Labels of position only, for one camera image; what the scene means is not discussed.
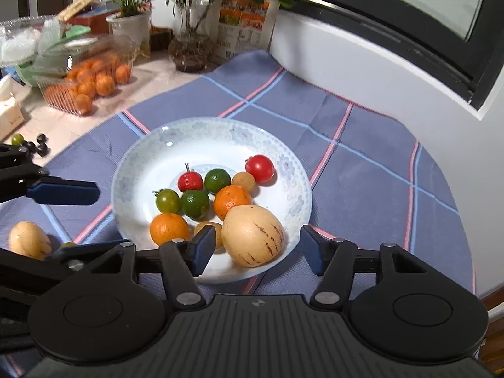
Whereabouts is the brown longan front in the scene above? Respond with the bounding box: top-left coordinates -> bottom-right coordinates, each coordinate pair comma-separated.
193,221 -> 225,251

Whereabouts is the brown longan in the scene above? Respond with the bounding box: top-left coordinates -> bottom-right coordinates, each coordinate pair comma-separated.
193,221 -> 225,251
232,172 -> 256,194

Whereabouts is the green lime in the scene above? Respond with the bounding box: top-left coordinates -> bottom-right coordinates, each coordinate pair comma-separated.
181,190 -> 210,220

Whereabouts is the striped pepino melon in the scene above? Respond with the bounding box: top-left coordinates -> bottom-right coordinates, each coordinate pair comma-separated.
9,221 -> 52,260
221,205 -> 285,268

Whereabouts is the small red fruit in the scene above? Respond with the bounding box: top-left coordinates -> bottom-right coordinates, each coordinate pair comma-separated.
177,163 -> 204,193

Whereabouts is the large orange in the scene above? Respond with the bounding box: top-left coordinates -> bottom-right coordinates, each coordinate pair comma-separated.
213,185 -> 252,220

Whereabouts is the green tomato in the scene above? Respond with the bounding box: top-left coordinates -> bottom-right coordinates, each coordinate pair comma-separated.
204,168 -> 232,195
153,189 -> 180,214

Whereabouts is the dark grapes cluster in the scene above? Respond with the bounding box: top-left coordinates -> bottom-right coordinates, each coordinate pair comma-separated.
20,133 -> 49,157

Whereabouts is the small green fruit on table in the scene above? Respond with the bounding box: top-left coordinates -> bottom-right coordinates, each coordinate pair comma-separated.
11,133 -> 25,146

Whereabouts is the blue plaid tablecloth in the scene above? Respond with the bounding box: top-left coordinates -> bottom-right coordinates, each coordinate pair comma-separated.
0,49 -> 478,378

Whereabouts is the green tomato in plate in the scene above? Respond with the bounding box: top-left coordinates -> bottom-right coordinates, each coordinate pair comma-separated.
204,168 -> 232,195

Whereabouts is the tissue pack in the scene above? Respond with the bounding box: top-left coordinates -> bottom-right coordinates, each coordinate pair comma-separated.
0,75 -> 31,140

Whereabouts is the white patterned ceramic plate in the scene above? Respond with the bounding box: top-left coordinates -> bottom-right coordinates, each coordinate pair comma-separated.
111,118 -> 312,284

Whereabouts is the red cherry tomato in plate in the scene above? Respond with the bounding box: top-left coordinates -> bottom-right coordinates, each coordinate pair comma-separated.
245,154 -> 275,184

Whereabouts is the clear box of tangerines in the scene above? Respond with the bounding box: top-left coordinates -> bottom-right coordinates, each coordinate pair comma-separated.
34,34 -> 135,116

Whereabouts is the green bowl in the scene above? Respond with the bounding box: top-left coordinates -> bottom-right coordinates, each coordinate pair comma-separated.
14,25 -> 90,87

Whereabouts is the clear plastic clamshell box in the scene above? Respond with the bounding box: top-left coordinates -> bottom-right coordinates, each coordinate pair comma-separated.
1,15 -> 64,68

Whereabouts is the white potted plant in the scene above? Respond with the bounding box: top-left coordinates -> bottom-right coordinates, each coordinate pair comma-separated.
106,0 -> 151,58

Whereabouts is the printed paper bag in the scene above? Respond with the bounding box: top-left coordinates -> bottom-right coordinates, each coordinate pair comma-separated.
209,0 -> 279,63

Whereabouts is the black window frame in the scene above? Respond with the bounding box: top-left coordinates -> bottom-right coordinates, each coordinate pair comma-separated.
294,0 -> 503,110

